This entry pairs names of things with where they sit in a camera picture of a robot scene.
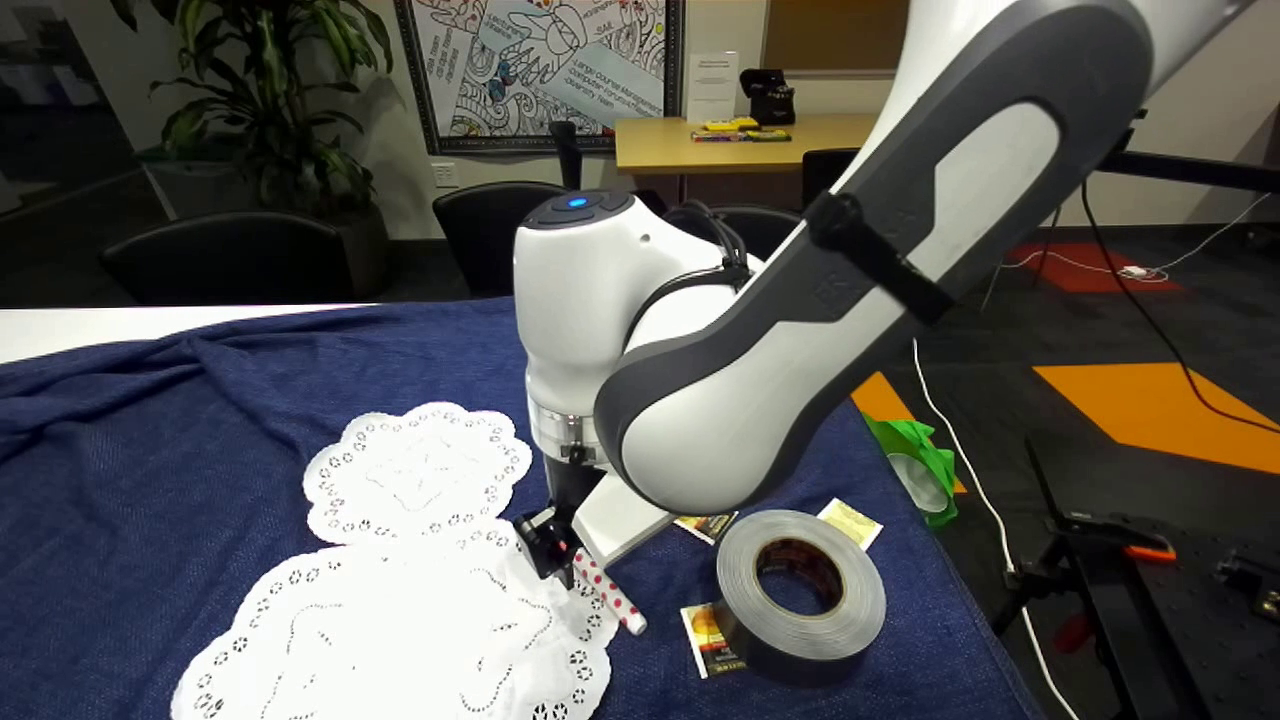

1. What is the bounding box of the white paper square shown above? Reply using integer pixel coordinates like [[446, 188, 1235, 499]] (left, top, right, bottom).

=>
[[816, 497, 885, 554]]

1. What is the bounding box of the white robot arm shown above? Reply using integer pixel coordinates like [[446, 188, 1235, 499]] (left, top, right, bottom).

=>
[[514, 0, 1251, 573]]

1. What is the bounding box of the wooden desk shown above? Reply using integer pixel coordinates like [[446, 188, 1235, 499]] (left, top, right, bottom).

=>
[[611, 112, 871, 177]]

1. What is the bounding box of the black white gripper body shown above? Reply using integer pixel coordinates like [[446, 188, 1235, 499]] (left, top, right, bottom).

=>
[[545, 461, 673, 563]]

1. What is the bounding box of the potted green plant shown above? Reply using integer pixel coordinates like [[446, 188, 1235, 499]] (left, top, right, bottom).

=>
[[107, 0, 392, 216]]

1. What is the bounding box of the picture sachet near tape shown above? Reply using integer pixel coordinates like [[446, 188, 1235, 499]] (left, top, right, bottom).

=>
[[680, 603, 743, 681]]

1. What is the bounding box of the black low chair left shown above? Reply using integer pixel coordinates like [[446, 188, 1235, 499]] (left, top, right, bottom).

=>
[[99, 212, 353, 306]]

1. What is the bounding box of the framed whiteboard drawing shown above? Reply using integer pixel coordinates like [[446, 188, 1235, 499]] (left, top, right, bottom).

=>
[[396, 0, 683, 155]]

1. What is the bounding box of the large white paper doily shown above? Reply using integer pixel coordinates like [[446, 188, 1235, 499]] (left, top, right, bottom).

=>
[[170, 522, 620, 720]]

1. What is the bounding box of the black office chair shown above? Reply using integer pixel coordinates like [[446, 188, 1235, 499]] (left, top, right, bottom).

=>
[[431, 182, 562, 296]]

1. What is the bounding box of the green plastic object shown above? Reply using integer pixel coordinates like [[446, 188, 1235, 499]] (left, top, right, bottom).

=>
[[867, 418, 962, 527]]

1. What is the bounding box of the white cable on floor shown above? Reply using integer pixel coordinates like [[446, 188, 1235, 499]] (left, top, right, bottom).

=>
[[905, 334, 1084, 720]]

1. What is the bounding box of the white red patterned marker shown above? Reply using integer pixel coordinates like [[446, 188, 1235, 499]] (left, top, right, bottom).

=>
[[572, 550, 650, 637]]

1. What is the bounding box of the small white paper doily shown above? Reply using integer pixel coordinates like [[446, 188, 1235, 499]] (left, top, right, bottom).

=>
[[301, 401, 532, 544]]

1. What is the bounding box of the grey tape roll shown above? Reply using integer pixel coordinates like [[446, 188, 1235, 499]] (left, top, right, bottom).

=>
[[716, 509, 890, 664]]

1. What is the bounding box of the blue denim tablecloth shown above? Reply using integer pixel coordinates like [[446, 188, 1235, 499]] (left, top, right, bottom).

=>
[[0, 301, 1042, 720]]

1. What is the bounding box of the orange handled clamp front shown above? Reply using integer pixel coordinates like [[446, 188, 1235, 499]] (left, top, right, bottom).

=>
[[1064, 513, 1181, 569]]

